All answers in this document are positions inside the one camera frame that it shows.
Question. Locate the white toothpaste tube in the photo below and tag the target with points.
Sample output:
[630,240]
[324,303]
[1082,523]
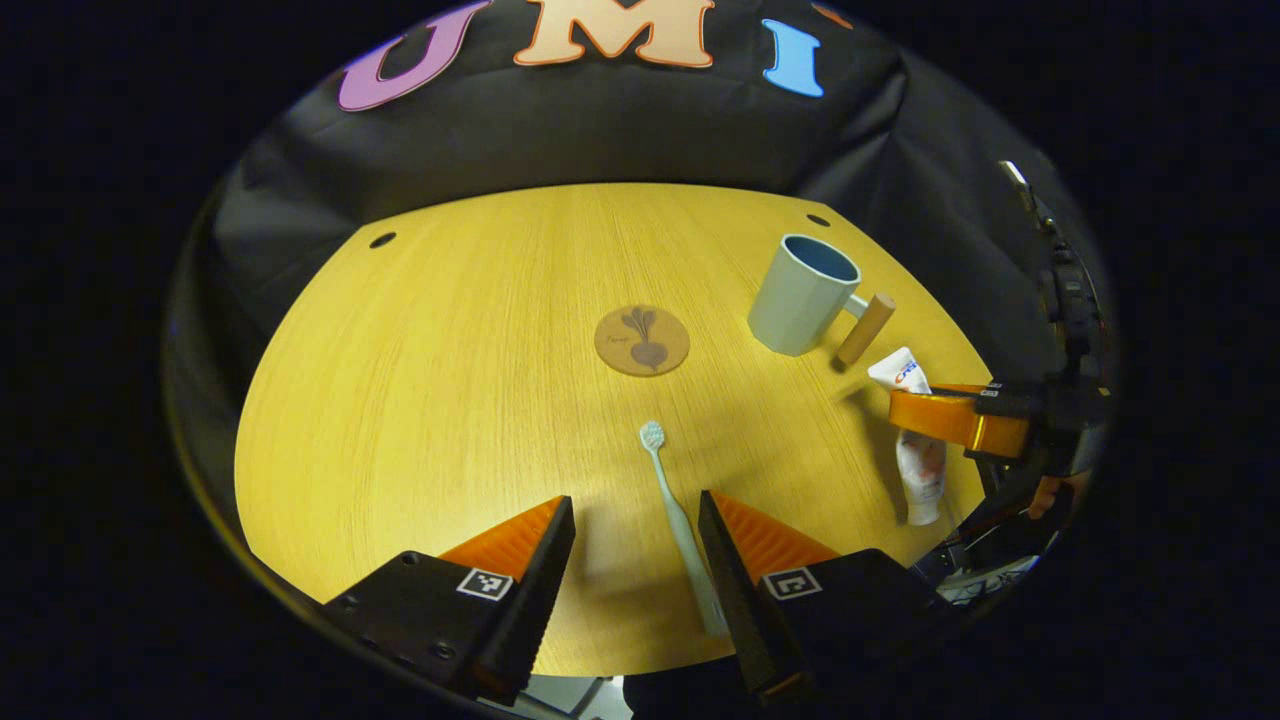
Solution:
[922,480]

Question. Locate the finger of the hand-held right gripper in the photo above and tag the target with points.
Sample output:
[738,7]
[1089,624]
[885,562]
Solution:
[950,417]

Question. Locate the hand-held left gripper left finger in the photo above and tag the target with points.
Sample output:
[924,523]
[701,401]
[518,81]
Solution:
[535,590]

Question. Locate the black backdrop cloth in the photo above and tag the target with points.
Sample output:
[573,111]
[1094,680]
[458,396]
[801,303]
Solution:
[620,130]

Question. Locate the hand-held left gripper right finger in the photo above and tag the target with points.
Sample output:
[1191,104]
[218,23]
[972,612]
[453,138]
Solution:
[740,600]

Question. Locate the round brown cork coaster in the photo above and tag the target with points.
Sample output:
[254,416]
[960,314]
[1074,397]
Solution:
[642,341]

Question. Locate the pale grey toothbrush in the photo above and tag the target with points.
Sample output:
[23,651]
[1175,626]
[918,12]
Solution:
[680,520]

